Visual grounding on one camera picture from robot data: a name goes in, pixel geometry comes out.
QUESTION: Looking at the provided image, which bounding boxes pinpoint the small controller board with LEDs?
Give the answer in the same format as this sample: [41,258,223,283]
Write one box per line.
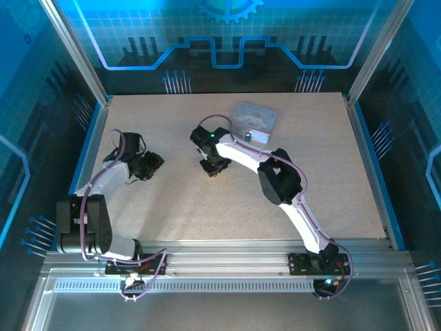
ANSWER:
[313,275,342,298]

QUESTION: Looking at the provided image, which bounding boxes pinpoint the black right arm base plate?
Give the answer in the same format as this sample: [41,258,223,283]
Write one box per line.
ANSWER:
[288,252,352,276]

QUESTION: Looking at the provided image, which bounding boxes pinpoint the aluminium frame post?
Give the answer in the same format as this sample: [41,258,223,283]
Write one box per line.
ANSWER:
[346,0,416,106]
[39,0,113,106]

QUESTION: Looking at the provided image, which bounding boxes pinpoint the aluminium table side rail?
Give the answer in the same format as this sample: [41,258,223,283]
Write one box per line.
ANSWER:
[67,98,113,196]
[344,94,406,251]

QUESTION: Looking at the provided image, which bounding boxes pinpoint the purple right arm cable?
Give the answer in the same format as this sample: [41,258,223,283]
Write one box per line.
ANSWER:
[198,114,354,301]

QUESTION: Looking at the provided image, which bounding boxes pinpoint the slotted grey cable duct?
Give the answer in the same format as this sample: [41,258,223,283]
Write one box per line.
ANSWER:
[53,278,316,294]

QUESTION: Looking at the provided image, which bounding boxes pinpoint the grey metal floor panel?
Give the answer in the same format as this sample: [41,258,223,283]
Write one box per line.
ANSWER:
[22,268,437,331]

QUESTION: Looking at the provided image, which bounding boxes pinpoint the pastel cartoon tin box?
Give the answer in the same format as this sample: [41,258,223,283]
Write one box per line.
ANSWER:
[232,101,278,144]

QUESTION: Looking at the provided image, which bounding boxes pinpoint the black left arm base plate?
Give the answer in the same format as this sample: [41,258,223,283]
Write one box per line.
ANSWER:
[105,253,168,276]

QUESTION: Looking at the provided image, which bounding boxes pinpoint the long aluminium mounting rail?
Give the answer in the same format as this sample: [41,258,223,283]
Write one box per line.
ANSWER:
[41,239,411,277]

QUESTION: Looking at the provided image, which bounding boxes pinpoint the white cable connector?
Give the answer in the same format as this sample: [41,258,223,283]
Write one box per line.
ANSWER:
[120,272,144,290]

